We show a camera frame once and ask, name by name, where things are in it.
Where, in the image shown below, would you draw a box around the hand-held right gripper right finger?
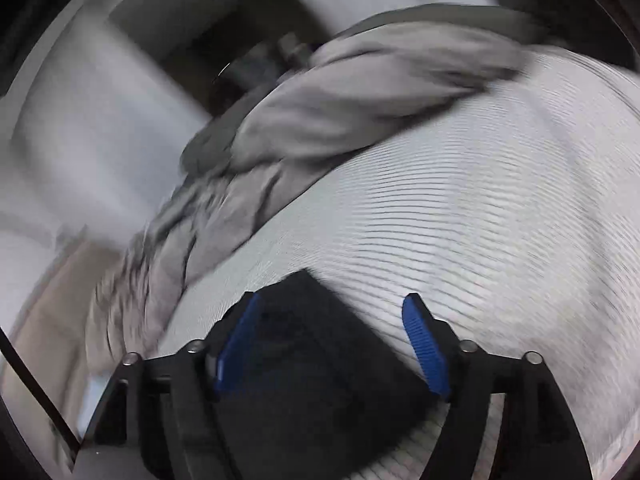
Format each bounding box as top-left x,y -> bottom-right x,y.
401,292 -> 597,480

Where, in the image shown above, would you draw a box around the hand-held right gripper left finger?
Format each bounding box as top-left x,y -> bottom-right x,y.
75,291 -> 265,480

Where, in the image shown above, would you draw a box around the black pants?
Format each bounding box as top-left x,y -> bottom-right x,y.
220,268 -> 451,480

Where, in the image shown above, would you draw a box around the white mesh mattress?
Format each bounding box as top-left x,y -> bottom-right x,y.
160,45 -> 640,480

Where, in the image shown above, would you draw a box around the grey duvet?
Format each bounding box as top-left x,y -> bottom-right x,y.
85,4 -> 546,376

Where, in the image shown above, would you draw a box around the black cable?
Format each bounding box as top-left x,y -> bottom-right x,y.
0,327 -> 83,453

